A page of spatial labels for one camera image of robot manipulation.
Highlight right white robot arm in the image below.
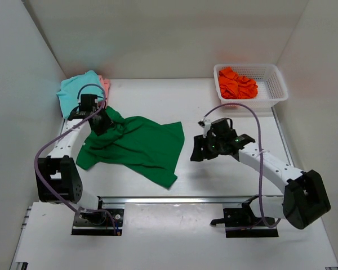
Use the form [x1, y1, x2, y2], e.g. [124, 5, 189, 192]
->
[190, 118, 331, 230]

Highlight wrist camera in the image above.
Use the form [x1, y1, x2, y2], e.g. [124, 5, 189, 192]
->
[78, 94, 98, 113]
[198, 118, 233, 138]

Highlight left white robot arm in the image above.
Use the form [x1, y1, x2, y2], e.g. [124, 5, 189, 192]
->
[34, 109, 106, 224]

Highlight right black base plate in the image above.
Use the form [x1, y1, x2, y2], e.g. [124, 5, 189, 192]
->
[210, 195, 279, 238]

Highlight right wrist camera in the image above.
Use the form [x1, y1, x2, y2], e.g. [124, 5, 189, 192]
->
[198, 118, 233, 138]

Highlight green t shirt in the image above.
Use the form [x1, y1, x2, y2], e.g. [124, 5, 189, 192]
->
[76, 107, 185, 189]

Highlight aluminium rail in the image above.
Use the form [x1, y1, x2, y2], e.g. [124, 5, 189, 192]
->
[99, 195, 253, 204]

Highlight folded pink t shirt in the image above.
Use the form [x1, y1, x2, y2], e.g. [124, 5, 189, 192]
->
[99, 75, 110, 108]

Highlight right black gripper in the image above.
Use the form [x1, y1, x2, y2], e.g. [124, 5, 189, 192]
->
[191, 133, 224, 162]

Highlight white plastic basket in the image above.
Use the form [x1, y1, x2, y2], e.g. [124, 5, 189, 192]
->
[214, 64, 288, 110]

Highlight orange t shirt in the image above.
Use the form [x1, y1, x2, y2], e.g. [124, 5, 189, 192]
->
[218, 67, 258, 99]

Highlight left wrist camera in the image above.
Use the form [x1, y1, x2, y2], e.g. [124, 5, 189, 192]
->
[78, 94, 98, 113]

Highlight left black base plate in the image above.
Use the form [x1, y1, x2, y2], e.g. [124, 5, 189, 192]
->
[71, 204, 124, 237]

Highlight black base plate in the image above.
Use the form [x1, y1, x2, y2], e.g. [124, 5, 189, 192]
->
[210, 195, 279, 238]
[71, 204, 124, 237]

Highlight folded cyan t shirt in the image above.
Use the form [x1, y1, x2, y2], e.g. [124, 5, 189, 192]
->
[57, 70, 102, 119]

